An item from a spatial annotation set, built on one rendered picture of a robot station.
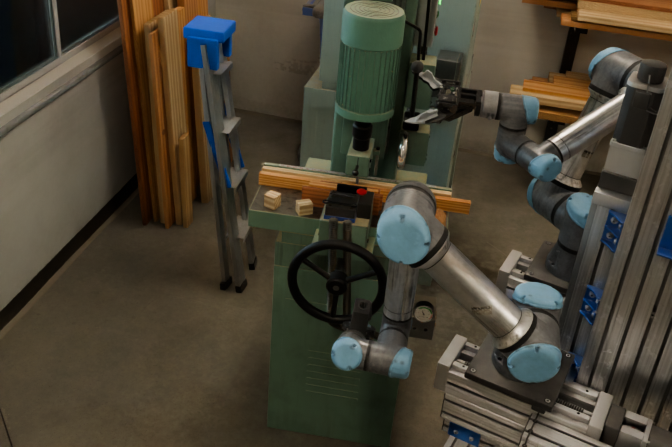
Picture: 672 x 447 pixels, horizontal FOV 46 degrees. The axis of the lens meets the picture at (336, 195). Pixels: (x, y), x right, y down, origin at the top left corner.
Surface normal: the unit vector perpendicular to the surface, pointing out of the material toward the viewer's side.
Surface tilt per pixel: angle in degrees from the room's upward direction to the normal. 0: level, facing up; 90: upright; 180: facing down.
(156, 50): 88
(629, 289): 90
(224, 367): 0
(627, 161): 90
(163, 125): 87
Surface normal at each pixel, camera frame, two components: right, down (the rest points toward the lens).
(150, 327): 0.07, -0.86
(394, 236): -0.30, 0.39
